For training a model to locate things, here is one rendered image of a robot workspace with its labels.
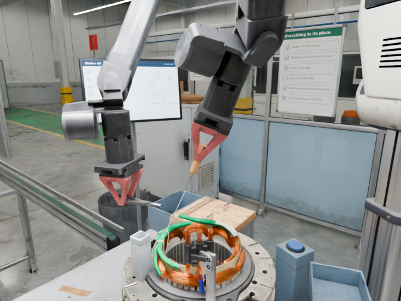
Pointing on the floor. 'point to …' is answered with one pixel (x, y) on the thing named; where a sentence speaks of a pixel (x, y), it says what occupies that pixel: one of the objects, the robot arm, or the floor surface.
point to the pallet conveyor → (104, 236)
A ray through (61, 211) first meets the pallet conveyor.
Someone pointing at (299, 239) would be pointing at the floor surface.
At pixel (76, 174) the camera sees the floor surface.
